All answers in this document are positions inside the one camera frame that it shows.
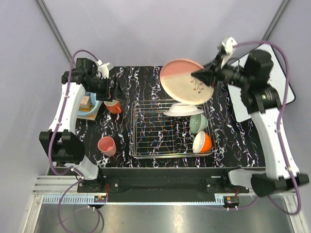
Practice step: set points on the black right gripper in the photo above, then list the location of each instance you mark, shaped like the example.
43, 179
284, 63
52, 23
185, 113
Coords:
208, 74

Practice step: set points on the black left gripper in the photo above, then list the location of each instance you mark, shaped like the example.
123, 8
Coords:
110, 93

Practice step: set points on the orange mug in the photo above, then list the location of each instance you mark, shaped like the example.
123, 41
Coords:
113, 106

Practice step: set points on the pink and cream plate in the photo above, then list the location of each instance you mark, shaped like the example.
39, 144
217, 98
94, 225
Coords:
176, 80

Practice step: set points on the white round plate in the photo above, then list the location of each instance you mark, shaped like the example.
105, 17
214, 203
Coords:
182, 110

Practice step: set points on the green ceramic bowl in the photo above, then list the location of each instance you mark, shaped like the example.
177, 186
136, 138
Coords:
198, 123

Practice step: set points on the pink plastic cup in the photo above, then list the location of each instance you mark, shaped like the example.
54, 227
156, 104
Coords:
107, 146

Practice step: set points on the steel wire dish rack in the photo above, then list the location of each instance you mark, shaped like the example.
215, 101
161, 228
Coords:
156, 135

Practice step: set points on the orange and white bowl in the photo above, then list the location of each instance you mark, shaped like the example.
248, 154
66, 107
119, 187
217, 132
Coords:
202, 142

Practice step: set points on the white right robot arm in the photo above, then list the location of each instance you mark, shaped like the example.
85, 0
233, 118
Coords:
263, 104

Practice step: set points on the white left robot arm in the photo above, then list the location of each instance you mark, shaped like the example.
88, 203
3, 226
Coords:
65, 151

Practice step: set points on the light blue headphones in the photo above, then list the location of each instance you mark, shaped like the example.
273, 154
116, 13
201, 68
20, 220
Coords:
95, 103

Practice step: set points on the pink cube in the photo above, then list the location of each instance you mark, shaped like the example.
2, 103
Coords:
86, 102

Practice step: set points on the orange and white coaster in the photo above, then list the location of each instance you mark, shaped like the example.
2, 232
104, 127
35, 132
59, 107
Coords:
88, 114

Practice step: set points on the white board with dark rim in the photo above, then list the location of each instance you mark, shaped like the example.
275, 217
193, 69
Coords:
277, 80

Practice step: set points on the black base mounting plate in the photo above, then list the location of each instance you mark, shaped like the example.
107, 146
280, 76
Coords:
160, 181

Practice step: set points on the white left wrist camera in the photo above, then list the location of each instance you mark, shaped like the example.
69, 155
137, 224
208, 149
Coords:
104, 68

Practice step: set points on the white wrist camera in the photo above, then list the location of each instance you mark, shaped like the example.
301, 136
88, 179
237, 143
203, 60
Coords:
227, 48
104, 68

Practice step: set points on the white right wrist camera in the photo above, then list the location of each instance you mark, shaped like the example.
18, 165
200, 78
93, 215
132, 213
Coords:
227, 48

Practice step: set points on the grey slotted cable duct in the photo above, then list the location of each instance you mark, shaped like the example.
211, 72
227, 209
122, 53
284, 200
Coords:
205, 199

